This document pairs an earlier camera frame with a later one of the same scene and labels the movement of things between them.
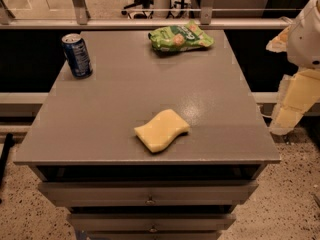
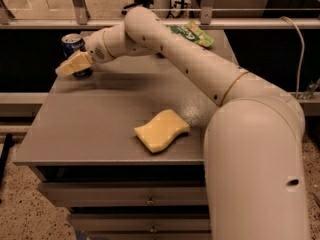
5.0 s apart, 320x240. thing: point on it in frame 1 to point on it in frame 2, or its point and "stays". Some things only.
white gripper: x=306 y=41 to x=95 y=49
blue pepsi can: x=77 y=55 stays
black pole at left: x=9 y=142 stays
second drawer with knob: x=150 y=222 stays
